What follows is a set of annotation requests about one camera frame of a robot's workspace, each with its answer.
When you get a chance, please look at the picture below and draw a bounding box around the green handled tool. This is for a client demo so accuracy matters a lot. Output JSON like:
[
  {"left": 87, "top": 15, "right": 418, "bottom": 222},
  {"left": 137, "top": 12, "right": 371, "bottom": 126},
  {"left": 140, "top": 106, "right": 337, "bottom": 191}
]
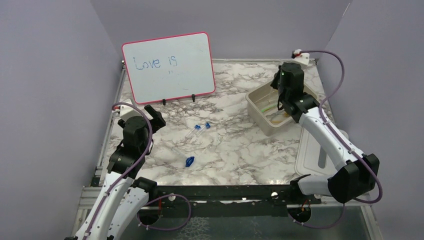
[{"left": 261, "top": 104, "right": 279, "bottom": 115}]

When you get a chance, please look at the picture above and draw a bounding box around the yellow rubber tubing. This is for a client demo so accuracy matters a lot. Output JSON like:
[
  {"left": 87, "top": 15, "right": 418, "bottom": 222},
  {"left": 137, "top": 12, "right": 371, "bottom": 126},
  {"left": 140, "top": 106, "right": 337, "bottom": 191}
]
[{"left": 270, "top": 112, "right": 291, "bottom": 125}]

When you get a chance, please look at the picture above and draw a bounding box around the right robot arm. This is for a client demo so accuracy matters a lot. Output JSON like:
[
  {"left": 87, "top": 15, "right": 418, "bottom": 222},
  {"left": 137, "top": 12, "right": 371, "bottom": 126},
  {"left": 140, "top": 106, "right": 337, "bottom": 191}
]
[{"left": 270, "top": 62, "right": 380, "bottom": 204}]

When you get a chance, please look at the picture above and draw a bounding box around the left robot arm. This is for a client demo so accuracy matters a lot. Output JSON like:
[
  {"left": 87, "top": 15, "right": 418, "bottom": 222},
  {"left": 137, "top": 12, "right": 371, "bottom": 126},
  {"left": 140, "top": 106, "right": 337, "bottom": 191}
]
[{"left": 71, "top": 102, "right": 166, "bottom": 240}]

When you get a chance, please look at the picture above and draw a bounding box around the blue capped test tube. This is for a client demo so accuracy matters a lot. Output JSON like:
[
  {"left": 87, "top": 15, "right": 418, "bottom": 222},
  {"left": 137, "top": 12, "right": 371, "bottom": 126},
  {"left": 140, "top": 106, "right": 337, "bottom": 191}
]
[
  {"left": 195, "top": 122, "right": 211, "bottom": 137},
  {"left": 185, "top": 124, "right": 201, "bottom": 139}
]

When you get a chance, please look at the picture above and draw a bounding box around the pink framed whiteboard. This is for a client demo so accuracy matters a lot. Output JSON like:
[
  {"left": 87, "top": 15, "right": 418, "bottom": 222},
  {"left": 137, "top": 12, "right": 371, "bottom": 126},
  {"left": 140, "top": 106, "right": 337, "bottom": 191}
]
[{"left": 121, "top": 32, "right": 216, "bottom": 105}]

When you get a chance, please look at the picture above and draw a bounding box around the beige plastic bin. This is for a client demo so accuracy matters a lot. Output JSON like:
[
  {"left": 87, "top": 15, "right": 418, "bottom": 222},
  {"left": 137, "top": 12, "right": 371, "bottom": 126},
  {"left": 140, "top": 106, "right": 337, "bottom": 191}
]
[{"left": 245, "top": 79, "right": 321, "bottom": 137}]

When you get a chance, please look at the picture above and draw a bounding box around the white bin lid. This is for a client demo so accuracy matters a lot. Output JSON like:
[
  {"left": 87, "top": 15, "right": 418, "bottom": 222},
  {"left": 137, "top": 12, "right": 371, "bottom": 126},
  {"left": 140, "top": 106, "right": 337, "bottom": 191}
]
[{"left": 294, "top": 128, "right": 337, "bottom": 176}]

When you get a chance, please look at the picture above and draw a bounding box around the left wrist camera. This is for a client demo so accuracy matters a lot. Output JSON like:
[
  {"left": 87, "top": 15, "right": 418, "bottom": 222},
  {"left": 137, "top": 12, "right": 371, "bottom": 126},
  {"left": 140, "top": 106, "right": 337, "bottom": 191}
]
[{"left": 112, "top": 105, "right": 141, "bottom": 122}]

